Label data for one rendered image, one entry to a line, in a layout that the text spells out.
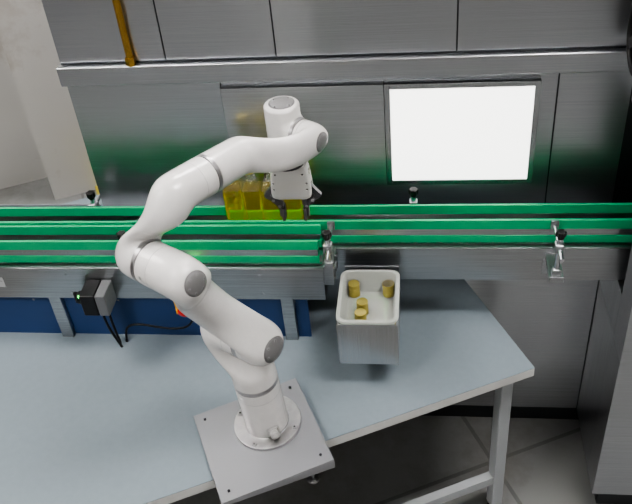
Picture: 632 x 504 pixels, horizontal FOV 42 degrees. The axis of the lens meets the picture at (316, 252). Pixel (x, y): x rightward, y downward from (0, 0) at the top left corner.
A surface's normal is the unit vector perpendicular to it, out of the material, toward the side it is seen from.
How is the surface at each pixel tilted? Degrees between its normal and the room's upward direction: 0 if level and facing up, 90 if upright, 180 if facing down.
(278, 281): 90
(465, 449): 0
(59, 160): 90
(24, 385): 0
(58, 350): 0
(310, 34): 90
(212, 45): 90
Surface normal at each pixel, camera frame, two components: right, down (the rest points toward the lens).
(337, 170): -0.10, 0.63
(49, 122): 0.34, 0.57
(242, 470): -0.14, -0.75
